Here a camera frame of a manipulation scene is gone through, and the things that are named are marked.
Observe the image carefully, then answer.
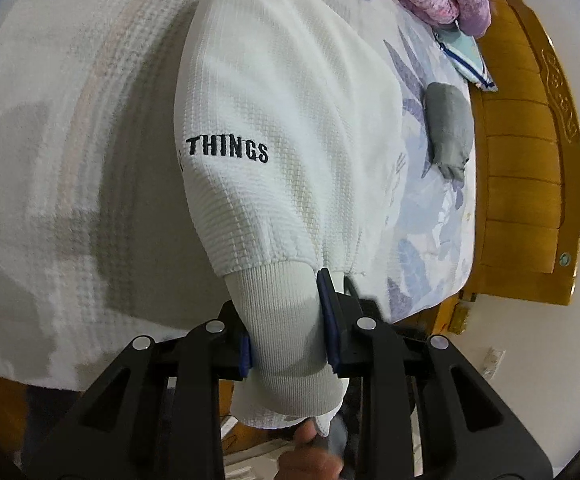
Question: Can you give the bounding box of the brass bed latch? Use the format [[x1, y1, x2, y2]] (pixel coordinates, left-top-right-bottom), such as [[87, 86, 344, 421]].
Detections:
[[449, 304, 472, 335]]

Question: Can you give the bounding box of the white waffle blanket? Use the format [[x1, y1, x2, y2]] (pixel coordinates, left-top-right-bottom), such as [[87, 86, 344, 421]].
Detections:
[[0, 0, 251, 393]]

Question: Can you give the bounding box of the wooden bed headboard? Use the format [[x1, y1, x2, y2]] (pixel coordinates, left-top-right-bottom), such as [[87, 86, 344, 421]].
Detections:
[[435, 0, 580, 336]]

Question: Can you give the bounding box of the leaf print bed sheet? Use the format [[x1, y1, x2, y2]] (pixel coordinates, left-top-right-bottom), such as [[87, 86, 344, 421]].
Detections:
[[315, 0, 476, 326]]

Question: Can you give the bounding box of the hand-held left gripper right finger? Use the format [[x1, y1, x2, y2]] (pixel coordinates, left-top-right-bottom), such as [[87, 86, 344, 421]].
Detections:
[[316, 268, 556, 480]]

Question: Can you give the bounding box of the person's right hand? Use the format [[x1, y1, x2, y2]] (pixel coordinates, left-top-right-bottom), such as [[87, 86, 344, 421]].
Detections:
[[277, 417, 345, 480]]

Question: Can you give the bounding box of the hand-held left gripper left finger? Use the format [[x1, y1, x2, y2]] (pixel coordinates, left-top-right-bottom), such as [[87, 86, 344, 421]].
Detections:
[[22, 300, 255, 480]]

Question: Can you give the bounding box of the white snap-button jacket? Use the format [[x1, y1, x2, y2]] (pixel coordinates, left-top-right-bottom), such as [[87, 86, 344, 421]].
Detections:
[[175, 0, 405, 436]]

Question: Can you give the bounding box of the white wall socket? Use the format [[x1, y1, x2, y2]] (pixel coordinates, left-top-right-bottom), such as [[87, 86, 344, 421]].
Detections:
[[480, 347, 507, 378]]

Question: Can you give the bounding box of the blue striped pillow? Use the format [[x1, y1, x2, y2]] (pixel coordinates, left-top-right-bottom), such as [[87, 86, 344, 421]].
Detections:
[[432, 27, 498, 93]]

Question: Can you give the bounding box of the grey folded garment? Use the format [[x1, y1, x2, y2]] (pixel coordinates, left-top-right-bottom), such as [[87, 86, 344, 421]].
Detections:
[[422, 81, 473, 181]]

